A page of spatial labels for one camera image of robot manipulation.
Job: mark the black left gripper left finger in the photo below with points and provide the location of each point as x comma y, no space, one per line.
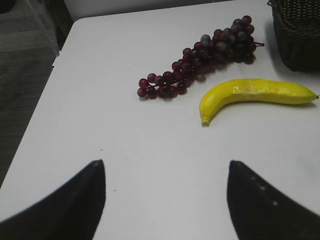
72,212

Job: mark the black woven basket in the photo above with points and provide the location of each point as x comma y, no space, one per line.
296,24

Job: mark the yellow banana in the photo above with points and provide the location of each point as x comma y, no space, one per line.
252,90

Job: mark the dark red grape bunch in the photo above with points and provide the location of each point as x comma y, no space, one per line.
228,45

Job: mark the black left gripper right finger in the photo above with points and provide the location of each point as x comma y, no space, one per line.
259,211

